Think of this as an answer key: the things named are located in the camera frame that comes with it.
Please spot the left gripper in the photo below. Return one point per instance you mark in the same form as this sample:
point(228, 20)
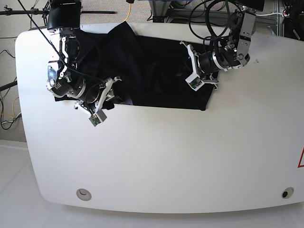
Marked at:
point(202, 65)

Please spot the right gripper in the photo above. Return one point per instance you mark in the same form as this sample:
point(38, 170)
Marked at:
point(96, 96)

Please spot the black T-shirt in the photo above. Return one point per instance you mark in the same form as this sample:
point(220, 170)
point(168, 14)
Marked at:
point(153, 70)

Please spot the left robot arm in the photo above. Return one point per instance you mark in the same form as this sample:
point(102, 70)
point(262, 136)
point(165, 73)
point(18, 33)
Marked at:
point(227, 50)

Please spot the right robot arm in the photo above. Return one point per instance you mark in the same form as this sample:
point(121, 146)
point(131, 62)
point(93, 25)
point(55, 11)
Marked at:
point(77, 69)

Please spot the left table grommet hole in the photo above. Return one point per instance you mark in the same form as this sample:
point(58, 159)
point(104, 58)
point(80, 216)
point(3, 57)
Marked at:
point(83, 194)

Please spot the table grommet hole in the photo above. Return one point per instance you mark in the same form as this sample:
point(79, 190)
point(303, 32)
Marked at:
point(83, 194)
point(287, 193)

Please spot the black stand leg left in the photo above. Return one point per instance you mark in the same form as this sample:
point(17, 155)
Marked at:
point(8, 86)

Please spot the black tripod pole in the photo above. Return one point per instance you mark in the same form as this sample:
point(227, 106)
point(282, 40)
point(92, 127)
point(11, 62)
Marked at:
point(44, 12)

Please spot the red triangle sticker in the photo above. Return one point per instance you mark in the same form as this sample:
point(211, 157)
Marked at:
point(301, 161)

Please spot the right table grommet hole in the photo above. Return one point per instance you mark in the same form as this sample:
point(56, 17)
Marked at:
point(287, 193)

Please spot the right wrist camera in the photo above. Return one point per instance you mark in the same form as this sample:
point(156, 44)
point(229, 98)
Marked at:
point(97, 118)

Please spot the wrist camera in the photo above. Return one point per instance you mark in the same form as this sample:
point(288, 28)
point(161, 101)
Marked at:
point(194, 81)
point(97, 118)

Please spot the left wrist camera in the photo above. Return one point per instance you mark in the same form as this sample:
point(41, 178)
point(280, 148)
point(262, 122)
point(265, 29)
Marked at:
point(194, 81)

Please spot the grey aluminium frame stand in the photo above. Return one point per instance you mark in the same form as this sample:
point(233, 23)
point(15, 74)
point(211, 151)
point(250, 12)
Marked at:
point(165, 11)

